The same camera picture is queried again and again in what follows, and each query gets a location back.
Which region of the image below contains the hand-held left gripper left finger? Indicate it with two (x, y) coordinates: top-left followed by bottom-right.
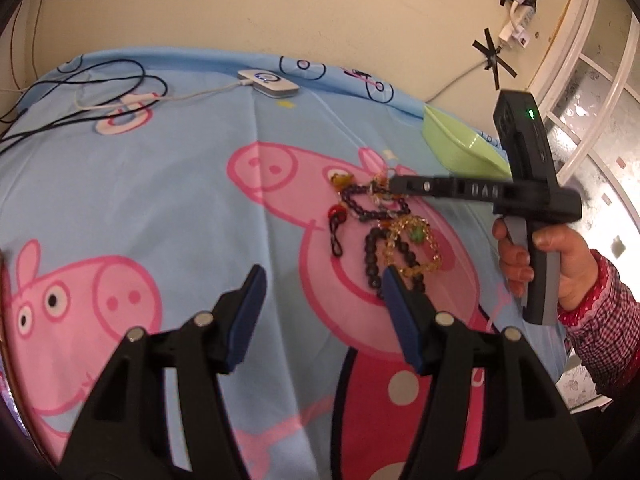
(60, 264), (268, 480)

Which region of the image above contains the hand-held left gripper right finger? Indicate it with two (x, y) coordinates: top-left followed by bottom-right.
(381, 266), (589, 480)

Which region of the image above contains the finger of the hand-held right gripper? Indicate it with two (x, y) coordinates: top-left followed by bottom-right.
(387, 173), (502, 202)

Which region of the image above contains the green plastic basket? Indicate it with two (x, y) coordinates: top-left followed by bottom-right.
(421, 103), (512, 179)

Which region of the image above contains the yellow amber bead bracelet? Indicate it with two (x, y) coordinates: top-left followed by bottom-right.
(381, 215), (444, 277)

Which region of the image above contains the black bead bracelet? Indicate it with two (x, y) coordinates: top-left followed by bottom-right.
(363, 226), (427, 295)

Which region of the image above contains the purple bead bracelet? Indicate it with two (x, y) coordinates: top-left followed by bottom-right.
(339, 184), (412, 224)

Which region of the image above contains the red pendant black cord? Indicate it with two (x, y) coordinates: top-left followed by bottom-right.
(327, 203), (349, 257)

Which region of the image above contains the person's right forearm plaid sleeve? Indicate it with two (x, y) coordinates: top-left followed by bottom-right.
(556, 249), (640, 392)

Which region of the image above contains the person's right hand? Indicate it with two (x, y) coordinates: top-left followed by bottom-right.
(492, 219), (602, 314)

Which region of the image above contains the blue cartoon pig printed blanket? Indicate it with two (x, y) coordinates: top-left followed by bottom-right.
(0, 46), (571, 480)

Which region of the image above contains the white usb adapter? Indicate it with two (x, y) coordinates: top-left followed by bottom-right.
(499, 19), (532, 50)

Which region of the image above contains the white charger box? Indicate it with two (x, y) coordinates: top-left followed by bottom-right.
(236, 68), (301, 99)

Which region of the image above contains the white wall cable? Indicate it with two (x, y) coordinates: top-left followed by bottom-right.
(424, 56), (489, 104)

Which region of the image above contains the white window frame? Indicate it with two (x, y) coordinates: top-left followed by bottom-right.
(529, 0), (640, 211)

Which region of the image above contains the white charger cable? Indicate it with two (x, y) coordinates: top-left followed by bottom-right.
(74, 81), (247, 112)

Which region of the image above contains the thin black wall cable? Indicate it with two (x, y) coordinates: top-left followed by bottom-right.
(9, 0), (47, 92)

